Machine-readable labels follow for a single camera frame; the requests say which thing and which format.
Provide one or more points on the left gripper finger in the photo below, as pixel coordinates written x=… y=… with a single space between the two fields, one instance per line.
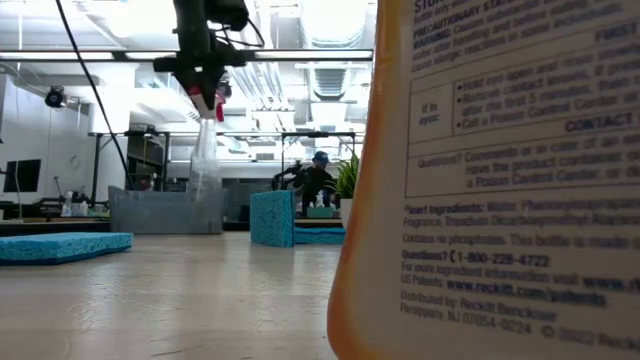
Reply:
x=192 y=79
x=215 y=82

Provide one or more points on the small black monitor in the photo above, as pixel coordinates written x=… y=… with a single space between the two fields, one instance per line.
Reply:
x=25 y=175

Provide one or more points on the person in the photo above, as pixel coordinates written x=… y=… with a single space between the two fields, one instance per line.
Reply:
x=312 y=182

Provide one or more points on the translucent grey plastic bin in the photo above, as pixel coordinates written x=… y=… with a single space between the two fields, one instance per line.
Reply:
x=160 y=212

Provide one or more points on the wooden background desk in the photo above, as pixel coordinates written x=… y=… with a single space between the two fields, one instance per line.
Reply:
x=50 y=219

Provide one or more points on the orange cleaner spray bottle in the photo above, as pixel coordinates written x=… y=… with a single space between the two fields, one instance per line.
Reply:
x=500 y=200

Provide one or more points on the clear spray bottle red trigger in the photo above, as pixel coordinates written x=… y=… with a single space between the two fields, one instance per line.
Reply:
x=205 y=165

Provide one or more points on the black metal stand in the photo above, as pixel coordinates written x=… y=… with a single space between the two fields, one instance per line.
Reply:
x=165 y=160
x=317 y=134

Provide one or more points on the blue scrub sponge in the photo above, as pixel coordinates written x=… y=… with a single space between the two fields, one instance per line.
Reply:
x=272 y=220
x=65 y=246
x=320 y=236

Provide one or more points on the black ceiling spotlight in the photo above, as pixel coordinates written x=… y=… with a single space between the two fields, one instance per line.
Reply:
x=55 y=96

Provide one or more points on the teal tissue box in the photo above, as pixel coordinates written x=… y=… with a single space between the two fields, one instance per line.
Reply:
x=320 y=212

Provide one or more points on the small potted green plant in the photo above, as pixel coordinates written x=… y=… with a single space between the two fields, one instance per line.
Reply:
x=348 y=177

